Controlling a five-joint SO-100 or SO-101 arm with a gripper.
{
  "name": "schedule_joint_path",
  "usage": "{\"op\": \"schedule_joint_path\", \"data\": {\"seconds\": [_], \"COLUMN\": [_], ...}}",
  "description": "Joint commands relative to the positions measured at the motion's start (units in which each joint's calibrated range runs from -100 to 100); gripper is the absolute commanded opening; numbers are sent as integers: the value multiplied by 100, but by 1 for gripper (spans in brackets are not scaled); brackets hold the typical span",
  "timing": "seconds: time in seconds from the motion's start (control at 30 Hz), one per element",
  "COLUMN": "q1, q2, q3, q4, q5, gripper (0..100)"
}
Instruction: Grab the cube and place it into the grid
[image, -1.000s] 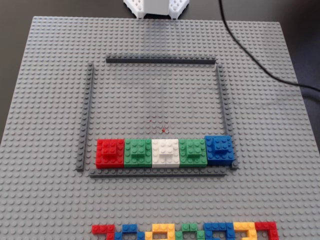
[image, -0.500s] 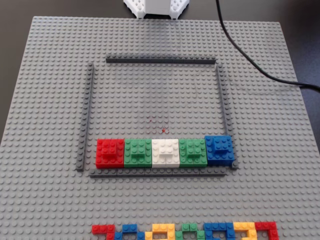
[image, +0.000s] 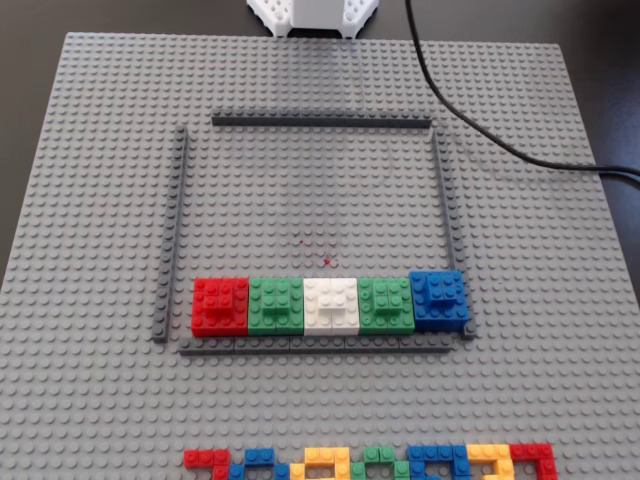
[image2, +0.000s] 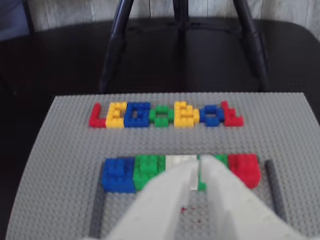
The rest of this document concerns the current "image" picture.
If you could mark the red Lego cube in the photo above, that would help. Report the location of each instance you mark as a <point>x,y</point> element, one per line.
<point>220,307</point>

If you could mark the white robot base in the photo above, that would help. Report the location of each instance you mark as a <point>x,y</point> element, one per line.
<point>315,15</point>

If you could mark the white Lego cube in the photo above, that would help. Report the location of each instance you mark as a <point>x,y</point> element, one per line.
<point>330,307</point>

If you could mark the green Lego cube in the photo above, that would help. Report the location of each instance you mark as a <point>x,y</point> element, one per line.
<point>385,307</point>
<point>275,307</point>

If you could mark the blue Lego cube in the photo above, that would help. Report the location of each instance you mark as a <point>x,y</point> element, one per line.
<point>440,300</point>

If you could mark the yellow Lego brick letter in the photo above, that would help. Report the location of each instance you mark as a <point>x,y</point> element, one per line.
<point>325,456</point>
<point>490,452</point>

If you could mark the green Lego brick letter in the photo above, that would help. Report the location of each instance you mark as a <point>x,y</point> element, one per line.
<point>380,455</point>

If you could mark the grey Lego baseplate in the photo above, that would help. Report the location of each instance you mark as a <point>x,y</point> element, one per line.
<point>100,200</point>

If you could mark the blue Lego brick letter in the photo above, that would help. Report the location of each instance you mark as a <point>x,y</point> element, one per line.
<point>435,454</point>
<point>257,457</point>

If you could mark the red Lego brick letter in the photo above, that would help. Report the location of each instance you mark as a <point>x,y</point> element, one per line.
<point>535,451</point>
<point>205,459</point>

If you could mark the dark grey Lego wall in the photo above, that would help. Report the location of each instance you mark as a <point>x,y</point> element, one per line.
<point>450,215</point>
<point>170,240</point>
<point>320,120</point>
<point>260,346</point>

